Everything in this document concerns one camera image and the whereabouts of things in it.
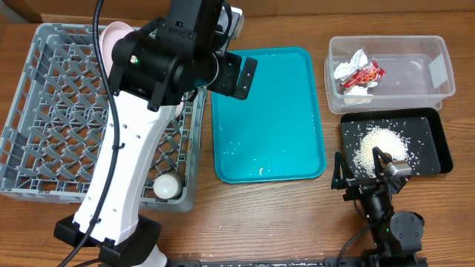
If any clear plastic bin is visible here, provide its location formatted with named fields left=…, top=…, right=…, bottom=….
left=324, top=36, right=456, bottom=114

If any grey dish rack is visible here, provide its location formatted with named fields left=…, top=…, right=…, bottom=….
left=1, top=23, right=207, bottom=212

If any medium white bowl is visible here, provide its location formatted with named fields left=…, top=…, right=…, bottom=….
left=174, top=102, right=184, bottom=117

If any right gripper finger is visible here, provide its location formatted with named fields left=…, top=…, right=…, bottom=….
left=372, top=146, right=392, bottom=178
left=332, top=151, right=355, bottom=182

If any small white cup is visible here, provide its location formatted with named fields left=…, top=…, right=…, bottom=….
left=153, top=173, right=183, bottom=200

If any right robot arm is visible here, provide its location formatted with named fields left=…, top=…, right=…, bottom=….
left=324, top=147, right=428, bottom=267

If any white rice pile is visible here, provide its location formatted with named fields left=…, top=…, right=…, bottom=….
left=347, top=125, right=421, bottom=178

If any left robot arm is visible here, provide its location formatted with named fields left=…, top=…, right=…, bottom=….
left=54, top=93, right=176, bottom=267

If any large white plate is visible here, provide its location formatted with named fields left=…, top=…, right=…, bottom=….
left=99, top=22, right=134, bottom=76

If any white napkin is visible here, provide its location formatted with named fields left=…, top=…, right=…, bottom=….
left=334, top=49, right=378, bottom=105

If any red snack wrapper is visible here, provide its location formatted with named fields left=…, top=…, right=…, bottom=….
left=340, top=61, right=386, bottom=88

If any teal serving tray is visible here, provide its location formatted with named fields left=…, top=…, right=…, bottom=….
left=212, top=47, right=327, bottom=184

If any black waste tray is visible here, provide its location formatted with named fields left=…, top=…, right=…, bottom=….
left=340, top=108, right=453, bottom=177

